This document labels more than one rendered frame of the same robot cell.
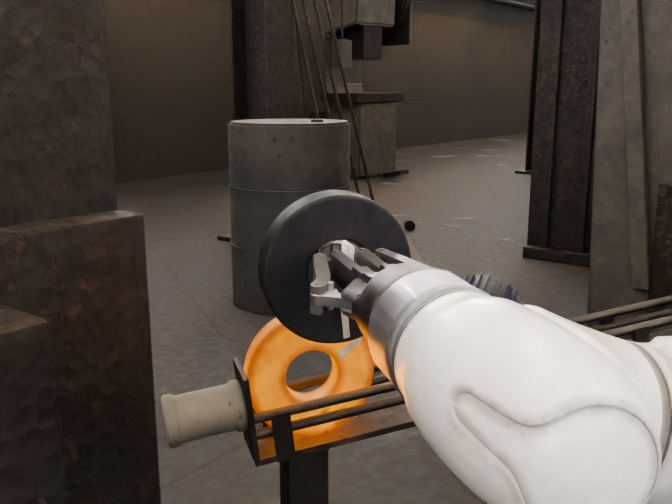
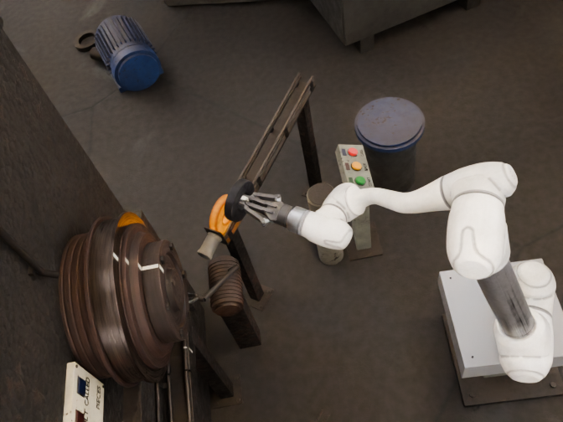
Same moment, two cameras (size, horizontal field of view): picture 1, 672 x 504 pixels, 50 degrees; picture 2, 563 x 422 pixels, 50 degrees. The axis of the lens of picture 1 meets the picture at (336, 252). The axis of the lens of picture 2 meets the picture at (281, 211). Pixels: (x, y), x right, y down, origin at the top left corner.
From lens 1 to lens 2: 1.67 m
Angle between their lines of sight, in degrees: 49
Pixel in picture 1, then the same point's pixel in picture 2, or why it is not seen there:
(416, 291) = (296, 220)
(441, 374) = (319, 239)
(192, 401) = (209, 247)
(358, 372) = not seen: hidden behind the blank
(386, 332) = (295, 229)
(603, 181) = not seen: outside the picture
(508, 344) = (328, 230)
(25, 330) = not seen: hidden behind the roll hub
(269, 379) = (220, 226)
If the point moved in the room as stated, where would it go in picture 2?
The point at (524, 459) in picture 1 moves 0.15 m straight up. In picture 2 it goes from (340, 245) to (337, 220)
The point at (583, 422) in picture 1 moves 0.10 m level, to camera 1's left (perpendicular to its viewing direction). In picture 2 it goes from (345, 237) to (324, 258)
